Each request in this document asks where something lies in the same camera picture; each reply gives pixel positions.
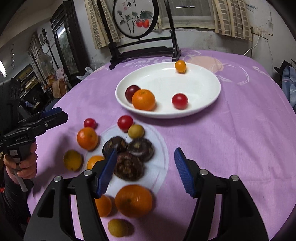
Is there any right beige checked curtain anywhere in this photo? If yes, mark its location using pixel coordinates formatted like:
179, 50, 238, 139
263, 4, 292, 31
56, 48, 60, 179
211, 0, 252, 41

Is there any person's left forearm dark sleeve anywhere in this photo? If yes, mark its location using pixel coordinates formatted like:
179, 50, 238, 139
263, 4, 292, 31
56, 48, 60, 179
1, 170, 31, 240

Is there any small orange tangerine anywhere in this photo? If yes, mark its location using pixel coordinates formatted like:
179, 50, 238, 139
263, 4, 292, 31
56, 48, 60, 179
175, 60, 187, 74

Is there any small yellow-green longan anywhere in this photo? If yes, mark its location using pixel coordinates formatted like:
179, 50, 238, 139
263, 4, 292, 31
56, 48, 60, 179
127, 124, 145, 139

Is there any white oval plate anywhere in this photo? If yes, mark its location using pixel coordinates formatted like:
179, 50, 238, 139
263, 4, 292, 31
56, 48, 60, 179
115, 62, 221, 119

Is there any round painted table screen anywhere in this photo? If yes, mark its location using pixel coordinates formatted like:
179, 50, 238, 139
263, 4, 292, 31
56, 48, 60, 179
96, 0, 181, 70

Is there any white power cable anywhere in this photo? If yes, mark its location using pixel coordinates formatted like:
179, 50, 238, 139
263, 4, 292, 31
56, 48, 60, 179
242, 32, 262, 57

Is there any dark framed landscape painting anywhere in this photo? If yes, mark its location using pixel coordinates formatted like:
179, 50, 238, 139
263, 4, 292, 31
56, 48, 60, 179
50, 1, 89, 86

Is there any orange kumquat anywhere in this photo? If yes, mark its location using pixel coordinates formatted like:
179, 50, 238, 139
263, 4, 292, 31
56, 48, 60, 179
87, 155, 105, 170

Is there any woven wicker basket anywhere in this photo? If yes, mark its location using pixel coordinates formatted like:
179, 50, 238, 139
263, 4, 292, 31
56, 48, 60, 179
52, 78, 67, 98

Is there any yellow-green longan fruit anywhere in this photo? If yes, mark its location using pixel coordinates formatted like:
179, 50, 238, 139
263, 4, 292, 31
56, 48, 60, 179
108, 219, 129, 237

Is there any dark purple plum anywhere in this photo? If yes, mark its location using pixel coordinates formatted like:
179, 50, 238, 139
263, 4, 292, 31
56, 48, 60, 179
125, 85, 140, 103

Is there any greenish yellow tangerine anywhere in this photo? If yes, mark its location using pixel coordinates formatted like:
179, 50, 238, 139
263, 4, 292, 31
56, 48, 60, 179
63, 150, 83, 172

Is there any beige checked curtain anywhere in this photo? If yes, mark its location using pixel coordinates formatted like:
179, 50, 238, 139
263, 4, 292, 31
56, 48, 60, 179
84, 0, 120, 50
211, 0, 252, 41

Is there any person's left hand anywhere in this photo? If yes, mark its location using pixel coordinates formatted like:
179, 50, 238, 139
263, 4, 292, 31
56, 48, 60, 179
4, 143, 38, 184

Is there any dark brown water chestnut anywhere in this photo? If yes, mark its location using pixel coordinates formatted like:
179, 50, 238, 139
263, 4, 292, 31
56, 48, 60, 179
127, 138, 154, 162
102, 136, 127, 158
113, 153, 144, 181

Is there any purple tablecloth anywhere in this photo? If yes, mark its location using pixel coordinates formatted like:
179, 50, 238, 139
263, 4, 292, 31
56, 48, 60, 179
28, 50, 295, 240

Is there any small red cherry tomato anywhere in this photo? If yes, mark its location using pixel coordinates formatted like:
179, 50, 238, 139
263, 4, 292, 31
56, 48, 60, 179
83, 118, 97, 129

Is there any blue cloth pile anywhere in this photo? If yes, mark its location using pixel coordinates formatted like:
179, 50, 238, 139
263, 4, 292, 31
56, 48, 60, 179
282, 66, 296, 111

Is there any white plastic bag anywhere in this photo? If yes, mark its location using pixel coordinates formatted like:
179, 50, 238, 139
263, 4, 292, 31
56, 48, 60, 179
76, 67, 98, 81

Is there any left beige checked curtain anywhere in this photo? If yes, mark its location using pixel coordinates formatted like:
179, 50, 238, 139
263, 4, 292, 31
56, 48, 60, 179
84, 0, 120, 50

